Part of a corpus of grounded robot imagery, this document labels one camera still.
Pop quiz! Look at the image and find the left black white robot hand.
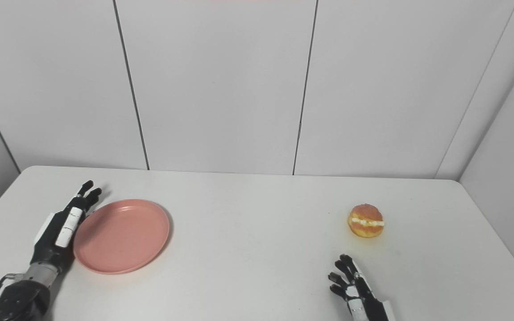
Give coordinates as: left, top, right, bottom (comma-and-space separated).
30, 180, 103, 273

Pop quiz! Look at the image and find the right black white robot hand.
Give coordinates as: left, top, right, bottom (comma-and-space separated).
328, 254, 396, 321

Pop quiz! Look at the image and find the pink round plate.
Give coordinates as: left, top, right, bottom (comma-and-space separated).
73, 199, 170, 275

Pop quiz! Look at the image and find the cream puff pastry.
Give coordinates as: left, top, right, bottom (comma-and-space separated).
348, 204, 385, 238

